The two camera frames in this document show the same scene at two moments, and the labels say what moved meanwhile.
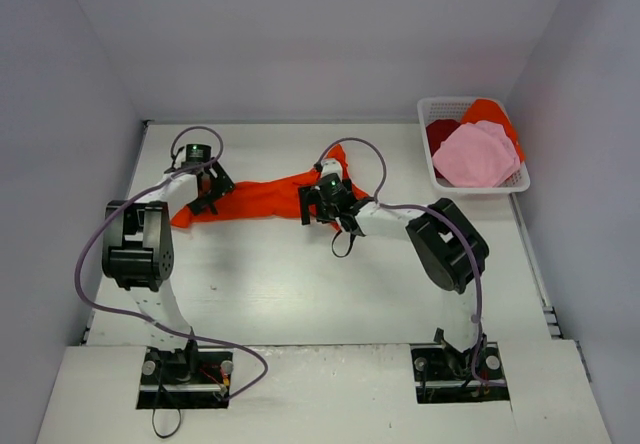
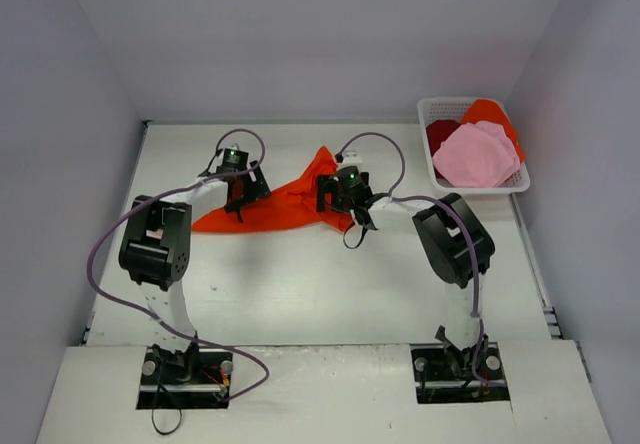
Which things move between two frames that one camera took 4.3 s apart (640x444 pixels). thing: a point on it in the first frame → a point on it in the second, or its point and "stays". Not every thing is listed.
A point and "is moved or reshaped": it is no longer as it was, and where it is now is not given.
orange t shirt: [278, 195] is moved or reshaped
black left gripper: [212, 190] → [255, 184]
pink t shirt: [477, 154] stays
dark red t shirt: [438, 131] stays
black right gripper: [310, 202] → [326, 192]
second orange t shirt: [485, 109] stays
